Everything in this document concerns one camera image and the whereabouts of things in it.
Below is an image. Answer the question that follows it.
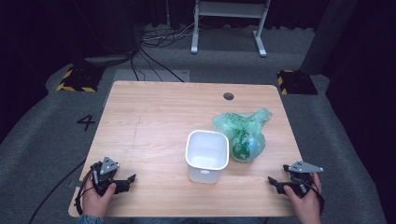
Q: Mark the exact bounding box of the grey column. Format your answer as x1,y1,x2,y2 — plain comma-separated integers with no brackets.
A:
299,0,359,76

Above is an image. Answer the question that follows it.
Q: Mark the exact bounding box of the person's right hand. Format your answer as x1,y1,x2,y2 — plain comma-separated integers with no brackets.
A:
282,172,324,224

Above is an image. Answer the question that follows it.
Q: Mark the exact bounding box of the green plastic bin bag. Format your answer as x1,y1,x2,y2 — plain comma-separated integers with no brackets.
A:
211,107,274,164

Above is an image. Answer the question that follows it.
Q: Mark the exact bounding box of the white plastic bin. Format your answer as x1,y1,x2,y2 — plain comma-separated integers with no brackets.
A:
185,129,231,185

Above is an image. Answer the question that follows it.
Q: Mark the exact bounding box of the hand-held gripper cable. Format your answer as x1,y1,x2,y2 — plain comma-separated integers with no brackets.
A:
293,175,326,216
27,159,101,224

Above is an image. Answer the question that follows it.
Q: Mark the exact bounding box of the grey flat stand base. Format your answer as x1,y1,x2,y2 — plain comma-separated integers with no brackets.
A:
83,54,134,67

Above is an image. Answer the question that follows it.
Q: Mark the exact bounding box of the tangle of floor cables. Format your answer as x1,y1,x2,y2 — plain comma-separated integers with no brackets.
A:
139,21,200,49

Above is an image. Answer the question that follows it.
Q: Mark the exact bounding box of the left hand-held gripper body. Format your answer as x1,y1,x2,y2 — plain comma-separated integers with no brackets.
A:
89,156,121,198

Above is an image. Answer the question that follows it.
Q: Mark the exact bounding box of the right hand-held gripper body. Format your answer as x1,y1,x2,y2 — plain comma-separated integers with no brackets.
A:
285,160,325,199

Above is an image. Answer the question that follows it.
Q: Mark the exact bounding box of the black yellow striped base plate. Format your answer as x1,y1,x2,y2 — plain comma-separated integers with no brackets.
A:
56,65,106,93
276,69,319,96

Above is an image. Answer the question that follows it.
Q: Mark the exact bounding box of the left hand-held gripper cable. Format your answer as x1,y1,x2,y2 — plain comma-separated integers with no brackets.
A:
27,159,101,224

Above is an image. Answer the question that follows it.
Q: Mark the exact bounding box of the crumpled pale paper wad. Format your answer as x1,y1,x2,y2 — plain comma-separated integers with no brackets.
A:
245,133,266,157

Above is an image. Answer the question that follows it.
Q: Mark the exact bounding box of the black floor cable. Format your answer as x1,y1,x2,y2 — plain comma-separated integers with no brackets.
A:
129,50,140,82
139,46,185,83

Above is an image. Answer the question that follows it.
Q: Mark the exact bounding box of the person's left hand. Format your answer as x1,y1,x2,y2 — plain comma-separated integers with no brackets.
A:
80,176,118,218

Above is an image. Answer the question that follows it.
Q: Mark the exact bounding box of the right hand-held gripper cable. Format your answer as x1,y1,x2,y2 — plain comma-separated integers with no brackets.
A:
293,175,326,216

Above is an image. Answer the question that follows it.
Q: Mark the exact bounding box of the white metal stand frame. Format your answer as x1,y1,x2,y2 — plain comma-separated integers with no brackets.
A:
190,0,273,58

